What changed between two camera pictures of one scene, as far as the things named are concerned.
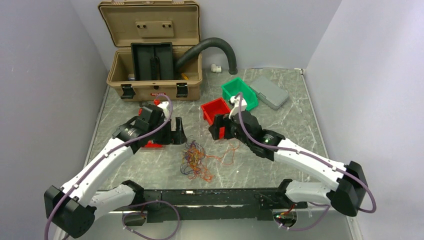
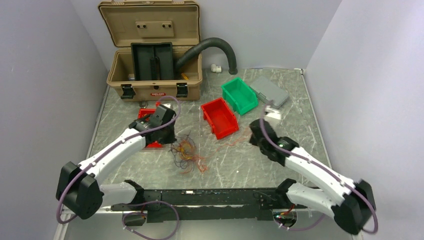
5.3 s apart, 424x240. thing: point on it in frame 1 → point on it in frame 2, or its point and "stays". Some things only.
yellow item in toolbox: (184, 76) stays
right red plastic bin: (217, 106) stays
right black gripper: (221, 121) → (252, 140)
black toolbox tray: (152, 61) stays
